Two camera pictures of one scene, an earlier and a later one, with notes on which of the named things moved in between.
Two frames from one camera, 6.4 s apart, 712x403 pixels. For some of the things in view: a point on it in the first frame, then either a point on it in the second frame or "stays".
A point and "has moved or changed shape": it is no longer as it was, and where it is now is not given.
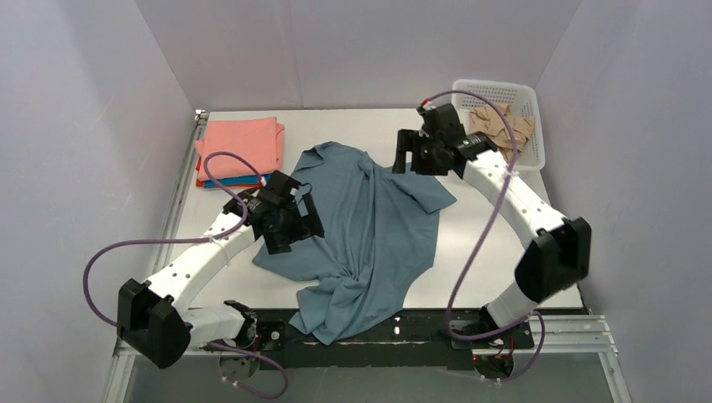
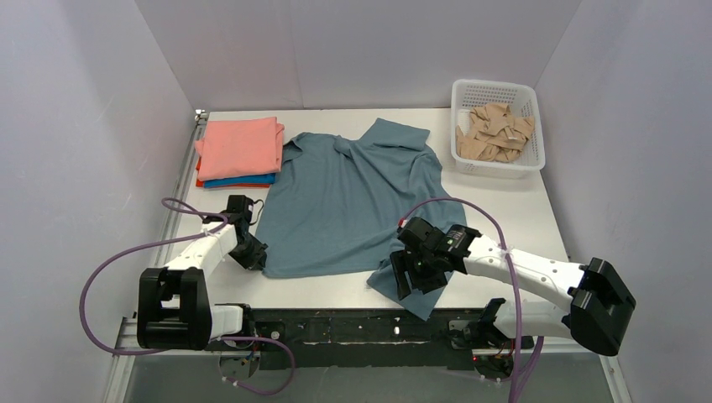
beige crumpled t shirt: x=485 y=119 stays
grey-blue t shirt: x=379 y=237 has moved or changed shape
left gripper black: x=303 y=221 → x=250 y=253
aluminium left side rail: x=177 y=195 stays
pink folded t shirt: x=256 y=141 stays
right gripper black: x=415 y=154 → x=416 y=267
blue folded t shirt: x=247 y=180 stays
